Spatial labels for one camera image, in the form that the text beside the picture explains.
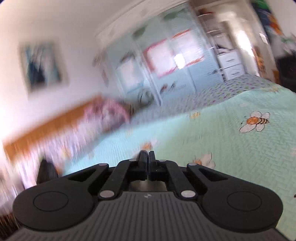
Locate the wooden headboard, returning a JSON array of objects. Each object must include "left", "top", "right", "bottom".
[{"left": 3, "top": 95, "right": 103, "bottom": 163}]

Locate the pink fuzzy blanket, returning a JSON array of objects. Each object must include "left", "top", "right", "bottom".
[{"left": 85, "top": 98, "right": 130, "bottom": 133}]

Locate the white standing fan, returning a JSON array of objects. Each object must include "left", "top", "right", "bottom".
[{"left": 137, "top": 88, "right": 154, "bottom": 106}]

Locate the mint quilted bee bedspread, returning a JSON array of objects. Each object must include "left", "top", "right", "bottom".
[{"left": 64, "top": 87, "right": 295, "bottom": 239}]

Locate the framed wedding photo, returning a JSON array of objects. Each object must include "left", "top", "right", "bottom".
[{"left": 18, "top": 41, "right": 68, "bottom": 94}]

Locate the white sliding door wardrobe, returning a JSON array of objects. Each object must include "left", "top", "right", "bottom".
[{"left": 96, "top": 1, "right": 223, "bottom": 105}]

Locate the floral bed sheet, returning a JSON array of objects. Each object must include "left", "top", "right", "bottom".
[{"left": 130, "top": 74, "right": 275, "bottom": 126}]

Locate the white drawer unit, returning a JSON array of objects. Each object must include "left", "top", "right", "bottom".
[{"left": 217, "top": 50, "right": 245, "bottom": 80}]

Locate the black chair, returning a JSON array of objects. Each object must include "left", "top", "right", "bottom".
[{"left": 276, "top": 55, "right": 296, "bottom": 92}]

